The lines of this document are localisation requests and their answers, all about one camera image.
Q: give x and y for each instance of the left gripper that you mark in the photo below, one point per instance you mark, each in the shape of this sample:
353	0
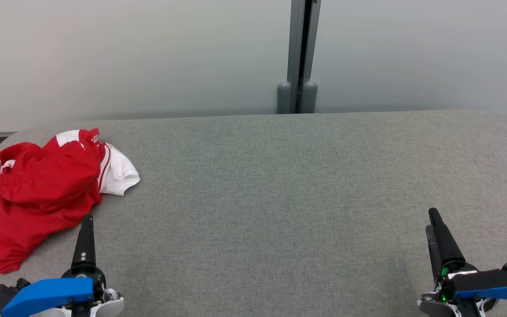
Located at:
99	281

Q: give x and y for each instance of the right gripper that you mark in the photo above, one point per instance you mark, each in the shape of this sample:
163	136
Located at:
445	306

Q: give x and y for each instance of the red white basketball jersey shirt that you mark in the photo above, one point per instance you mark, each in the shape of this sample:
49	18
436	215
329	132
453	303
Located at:
38	229

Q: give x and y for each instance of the grey fabric padded work surface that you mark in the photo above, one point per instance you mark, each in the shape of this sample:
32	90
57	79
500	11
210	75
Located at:
280	198

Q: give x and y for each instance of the blue left camera bracket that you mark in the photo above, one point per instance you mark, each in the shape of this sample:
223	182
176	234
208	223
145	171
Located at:
46	295

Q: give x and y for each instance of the blue camera bracket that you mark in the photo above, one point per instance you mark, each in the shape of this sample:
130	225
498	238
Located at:
46	295
491	290

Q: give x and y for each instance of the blue right camera bracket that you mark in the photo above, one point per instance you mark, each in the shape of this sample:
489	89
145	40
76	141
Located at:
491	290

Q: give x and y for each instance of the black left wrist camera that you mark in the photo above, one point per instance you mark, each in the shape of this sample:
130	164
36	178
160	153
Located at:
0	299

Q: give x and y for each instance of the grey wall panel post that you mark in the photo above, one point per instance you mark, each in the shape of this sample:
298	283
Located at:
295	53

